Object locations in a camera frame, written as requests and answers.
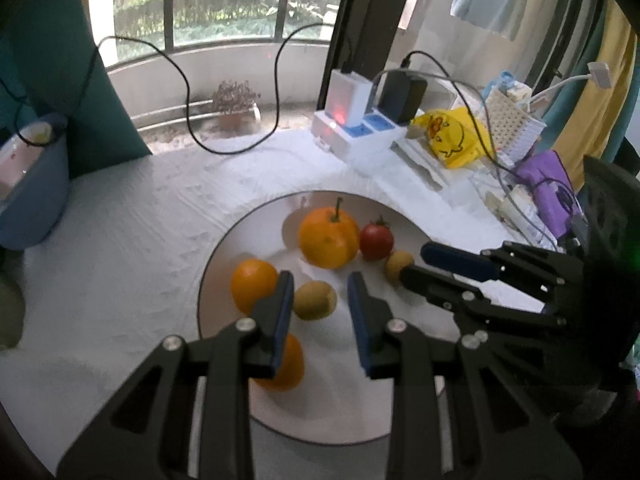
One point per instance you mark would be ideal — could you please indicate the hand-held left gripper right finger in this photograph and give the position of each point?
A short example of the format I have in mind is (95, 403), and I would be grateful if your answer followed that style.
(358, 320)

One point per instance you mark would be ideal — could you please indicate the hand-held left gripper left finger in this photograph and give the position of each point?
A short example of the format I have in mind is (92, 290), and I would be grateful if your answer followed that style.
(283, 310)

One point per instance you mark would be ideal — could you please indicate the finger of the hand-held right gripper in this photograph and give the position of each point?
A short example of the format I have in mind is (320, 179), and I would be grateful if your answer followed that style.
(435, 285)
(455, 260)

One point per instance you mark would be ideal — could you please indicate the yellow-green round fruit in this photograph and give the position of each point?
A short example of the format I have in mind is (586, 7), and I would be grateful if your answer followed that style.
(315, 301)

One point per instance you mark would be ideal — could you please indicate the small orange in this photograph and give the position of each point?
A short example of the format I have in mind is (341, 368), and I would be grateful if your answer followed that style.
(292, 365)
(252, 285)

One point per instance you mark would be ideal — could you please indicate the small yellow fruit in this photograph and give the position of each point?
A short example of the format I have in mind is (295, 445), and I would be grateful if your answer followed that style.
(395, 262)

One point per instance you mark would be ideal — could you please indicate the red tomato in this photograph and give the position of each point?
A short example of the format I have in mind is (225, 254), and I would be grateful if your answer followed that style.
(376, 241)

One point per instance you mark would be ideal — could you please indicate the large orange with stem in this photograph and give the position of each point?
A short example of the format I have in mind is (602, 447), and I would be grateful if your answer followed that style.
(327, 240)

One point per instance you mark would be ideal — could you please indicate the white plate with dark rim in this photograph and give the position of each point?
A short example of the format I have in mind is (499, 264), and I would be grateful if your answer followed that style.
(330, 400)

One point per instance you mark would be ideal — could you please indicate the white tube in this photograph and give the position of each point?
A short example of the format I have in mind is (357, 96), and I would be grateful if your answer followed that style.
(505, 205)

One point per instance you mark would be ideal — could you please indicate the white flat tray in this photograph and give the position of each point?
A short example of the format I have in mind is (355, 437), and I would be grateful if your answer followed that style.
(435, 170)

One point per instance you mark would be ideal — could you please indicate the purple cloth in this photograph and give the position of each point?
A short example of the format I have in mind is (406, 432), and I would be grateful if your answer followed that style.
(547, 185)

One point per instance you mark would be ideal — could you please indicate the yellow duck plastic bag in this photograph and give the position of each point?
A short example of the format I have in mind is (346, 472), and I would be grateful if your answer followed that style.
(452, 137)

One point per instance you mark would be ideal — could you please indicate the white plastic basket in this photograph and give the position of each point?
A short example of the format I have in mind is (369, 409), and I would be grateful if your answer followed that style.
(515, 125)

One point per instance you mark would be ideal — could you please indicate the white power strip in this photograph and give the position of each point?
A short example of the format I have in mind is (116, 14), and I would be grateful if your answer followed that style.
(360, 137)

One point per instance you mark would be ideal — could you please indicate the black charger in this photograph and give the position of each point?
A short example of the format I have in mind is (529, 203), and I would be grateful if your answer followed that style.
(404, 96)

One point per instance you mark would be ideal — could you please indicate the yellow curtain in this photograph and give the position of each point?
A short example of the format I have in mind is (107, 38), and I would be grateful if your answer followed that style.
(600, 110)

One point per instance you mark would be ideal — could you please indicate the white blue bottle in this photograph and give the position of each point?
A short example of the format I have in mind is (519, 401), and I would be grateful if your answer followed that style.
(504, 82)

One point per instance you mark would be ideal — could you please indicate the white charger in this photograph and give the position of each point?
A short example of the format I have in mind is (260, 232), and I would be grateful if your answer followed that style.
(347, 97)

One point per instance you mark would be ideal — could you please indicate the potted plant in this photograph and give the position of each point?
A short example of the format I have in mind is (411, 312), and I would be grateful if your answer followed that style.
(235, 105)

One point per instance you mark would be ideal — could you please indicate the balcony railing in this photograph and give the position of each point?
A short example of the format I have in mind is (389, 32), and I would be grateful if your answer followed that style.
(168, 10)

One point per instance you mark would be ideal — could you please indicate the teal curtain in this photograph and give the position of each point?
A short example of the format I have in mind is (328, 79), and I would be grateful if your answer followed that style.
(45, 60)

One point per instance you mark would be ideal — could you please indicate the black window frame post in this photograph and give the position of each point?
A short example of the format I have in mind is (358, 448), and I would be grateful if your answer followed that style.
(370, 35)

